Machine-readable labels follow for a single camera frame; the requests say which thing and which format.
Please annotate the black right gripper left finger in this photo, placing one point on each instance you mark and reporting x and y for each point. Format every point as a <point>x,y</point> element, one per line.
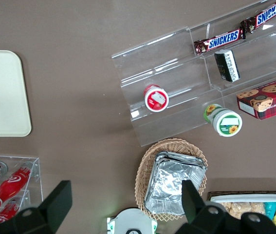
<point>57,202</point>

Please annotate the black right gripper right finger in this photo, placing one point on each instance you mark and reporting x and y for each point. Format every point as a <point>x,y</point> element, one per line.
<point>191,200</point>

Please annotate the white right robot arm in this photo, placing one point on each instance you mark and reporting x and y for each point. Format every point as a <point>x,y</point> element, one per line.
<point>133,221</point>

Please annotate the oval wicker basket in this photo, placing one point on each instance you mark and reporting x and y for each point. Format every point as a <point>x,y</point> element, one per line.
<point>147,165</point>

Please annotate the white rectangular snack tray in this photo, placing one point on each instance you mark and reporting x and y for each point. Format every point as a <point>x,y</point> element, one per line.
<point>249,198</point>

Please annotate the beige plastic tray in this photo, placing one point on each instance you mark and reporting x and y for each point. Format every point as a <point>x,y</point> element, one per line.
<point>4,92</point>

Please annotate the stack of foil containers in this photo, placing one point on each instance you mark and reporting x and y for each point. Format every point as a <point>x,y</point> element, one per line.
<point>171,180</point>

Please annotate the clear acrylic bottle rack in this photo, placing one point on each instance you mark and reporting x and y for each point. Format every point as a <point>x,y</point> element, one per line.
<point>36,170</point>

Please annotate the rice cracker bag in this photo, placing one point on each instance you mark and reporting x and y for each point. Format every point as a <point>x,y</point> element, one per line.
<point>237,208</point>

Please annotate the teal snack packet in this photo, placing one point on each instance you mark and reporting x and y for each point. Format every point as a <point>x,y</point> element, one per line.
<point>270,209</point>

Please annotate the green lid sunflower cup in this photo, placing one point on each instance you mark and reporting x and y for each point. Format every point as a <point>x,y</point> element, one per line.
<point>225,122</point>

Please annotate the red lid strawberry cup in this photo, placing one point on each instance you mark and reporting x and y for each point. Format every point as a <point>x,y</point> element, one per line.
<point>156,98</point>

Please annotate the red tartan cookie box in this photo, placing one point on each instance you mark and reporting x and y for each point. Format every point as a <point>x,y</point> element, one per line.
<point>269,100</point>

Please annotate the small black white box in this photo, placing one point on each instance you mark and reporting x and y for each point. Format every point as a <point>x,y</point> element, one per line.
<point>226,64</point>

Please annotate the clear acrylic stepped stand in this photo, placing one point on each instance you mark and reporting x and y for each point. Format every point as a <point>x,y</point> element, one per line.
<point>167,61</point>
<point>262,48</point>

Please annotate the Snickers chocolate bar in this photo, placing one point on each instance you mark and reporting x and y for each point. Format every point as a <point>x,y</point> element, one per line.
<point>266,15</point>
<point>223,40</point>

